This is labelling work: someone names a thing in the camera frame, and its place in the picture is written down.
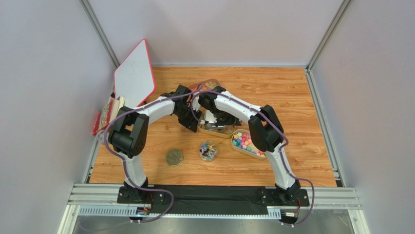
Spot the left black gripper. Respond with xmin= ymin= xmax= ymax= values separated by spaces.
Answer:
xmin=175 ymin=104 xmax=204 ymax=133

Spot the clear plastic jar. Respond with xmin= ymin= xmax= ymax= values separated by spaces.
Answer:
xmin=199 ymin=140 xmax=218 ymax=162

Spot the silver metal scoop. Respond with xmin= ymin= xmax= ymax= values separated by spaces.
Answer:
xmin=203 ymin=121 xmax=227 ymax=131

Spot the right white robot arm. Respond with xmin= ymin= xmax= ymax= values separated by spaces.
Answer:
xmin=191 ymin=86 xmax=301 ymax=200

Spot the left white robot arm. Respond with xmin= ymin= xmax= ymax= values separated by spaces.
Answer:
xmin=103 ymin=85 xmax=201 ymax=193

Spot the yellow tray of popsicle candies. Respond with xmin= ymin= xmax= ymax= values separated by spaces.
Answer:
xmin=198 ymin=123 xmax=236 ymax=138

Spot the beige tray of star candies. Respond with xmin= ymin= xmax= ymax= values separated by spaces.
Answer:
xmin=231 ymin=129 xmax=266 ymax=160

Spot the pink tray of gummy candies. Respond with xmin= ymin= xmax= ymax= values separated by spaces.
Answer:
xmin=188 ymin=78 xmax=221 ymax=92

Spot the gold metal jar lid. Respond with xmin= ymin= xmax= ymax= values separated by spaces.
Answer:
xmin=165 ymin=149 xmax=184 ymax=167

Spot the white board with red edge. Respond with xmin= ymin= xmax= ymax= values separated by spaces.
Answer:
xmin=114 ymin=39 xmax=156 ymax=108

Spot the stack of books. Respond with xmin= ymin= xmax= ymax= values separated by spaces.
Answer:
xmin=92 ymin=96 xmax=125 ymax=136

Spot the small clear plastic cup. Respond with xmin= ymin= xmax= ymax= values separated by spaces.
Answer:
xmin=95 ymin=130 xmax=105 ymax=144

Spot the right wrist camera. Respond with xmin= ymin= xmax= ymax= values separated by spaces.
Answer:
xmin=199 ymin=110 xmax=217 ymax=125

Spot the aluminium frame rail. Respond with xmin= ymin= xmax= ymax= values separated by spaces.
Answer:
xmin=68 ymin=184 xmax=364 ymax=220

